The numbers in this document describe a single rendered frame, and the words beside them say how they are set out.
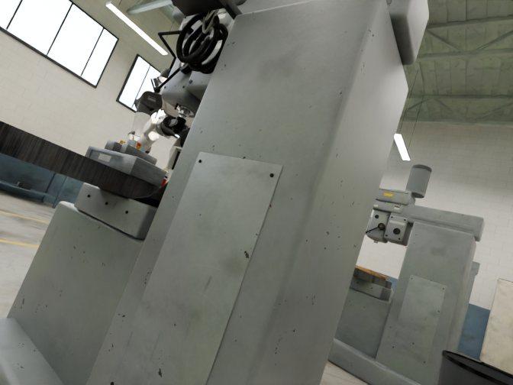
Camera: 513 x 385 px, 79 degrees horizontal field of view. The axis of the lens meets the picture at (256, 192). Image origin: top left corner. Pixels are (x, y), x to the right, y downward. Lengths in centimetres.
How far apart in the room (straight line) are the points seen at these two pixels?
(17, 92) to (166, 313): 835
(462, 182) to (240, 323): 993
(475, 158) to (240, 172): 1008
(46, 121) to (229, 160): 841
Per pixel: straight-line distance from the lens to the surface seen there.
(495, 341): 899
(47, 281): 161
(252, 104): 92
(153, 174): 127
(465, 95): 1008
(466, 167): 1062
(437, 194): 1037
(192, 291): 84
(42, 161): 113
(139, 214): 118
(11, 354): 151
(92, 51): 958
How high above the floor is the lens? 86
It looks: 8 degrees up
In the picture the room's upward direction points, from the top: 20 degrees clockwise
